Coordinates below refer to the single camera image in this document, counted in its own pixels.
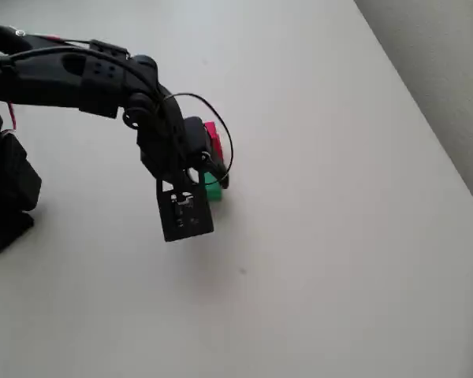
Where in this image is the green cube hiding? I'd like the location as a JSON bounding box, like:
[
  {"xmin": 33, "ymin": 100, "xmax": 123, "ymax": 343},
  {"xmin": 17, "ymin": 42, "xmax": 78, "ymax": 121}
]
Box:
[{"xmin": 203, "ymin": 171, "xmax": 223, "ymax": 202}]

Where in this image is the thin black cable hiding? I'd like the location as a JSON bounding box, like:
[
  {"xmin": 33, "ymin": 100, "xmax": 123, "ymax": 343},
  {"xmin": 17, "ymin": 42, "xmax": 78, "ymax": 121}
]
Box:
[{"xmin": 161, "ymin": 92, "xmax": 235, "ymax": 183}]

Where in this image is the red servo wire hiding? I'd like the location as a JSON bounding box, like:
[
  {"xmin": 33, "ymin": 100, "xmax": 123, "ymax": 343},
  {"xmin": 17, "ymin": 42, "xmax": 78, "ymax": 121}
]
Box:
[{"xmin": 6, "ymin": 34, "xmax": 66, "ymax": 133}]

